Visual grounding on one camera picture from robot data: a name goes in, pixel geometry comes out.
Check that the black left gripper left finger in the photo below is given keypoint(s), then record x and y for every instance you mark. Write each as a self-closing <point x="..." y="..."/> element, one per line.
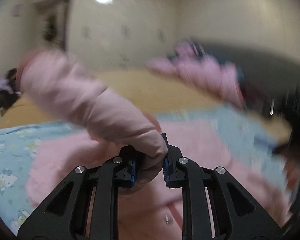
<point x="84" y="205"/>

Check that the pink quilted jacket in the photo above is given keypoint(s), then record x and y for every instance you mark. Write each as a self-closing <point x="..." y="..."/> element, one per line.
<point x="60" y="85"/>

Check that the white bedroom door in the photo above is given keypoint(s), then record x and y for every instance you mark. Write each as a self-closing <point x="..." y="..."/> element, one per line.
<point x="52" y="18"/>

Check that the black backpack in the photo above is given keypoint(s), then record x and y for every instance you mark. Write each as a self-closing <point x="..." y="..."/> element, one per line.
<point x="7" y="100"/>

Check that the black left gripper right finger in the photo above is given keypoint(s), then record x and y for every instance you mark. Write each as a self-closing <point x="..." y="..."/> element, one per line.
<point x="215" y="204"/>

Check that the grey upholstered headboard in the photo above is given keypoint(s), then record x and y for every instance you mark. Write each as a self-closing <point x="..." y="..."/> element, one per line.
<point x="270" y="73"/>

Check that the purple clothes pile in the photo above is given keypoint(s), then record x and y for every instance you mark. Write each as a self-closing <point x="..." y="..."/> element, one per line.
<point x="5" y="86"/>

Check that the blue cartoon cat blanket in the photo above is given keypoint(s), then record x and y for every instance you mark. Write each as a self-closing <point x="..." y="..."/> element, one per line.
<point x="29" y="158"/>

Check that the bed with tan sheet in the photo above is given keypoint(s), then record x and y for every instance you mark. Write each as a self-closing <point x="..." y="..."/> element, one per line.
<point x="151" y="93"/>

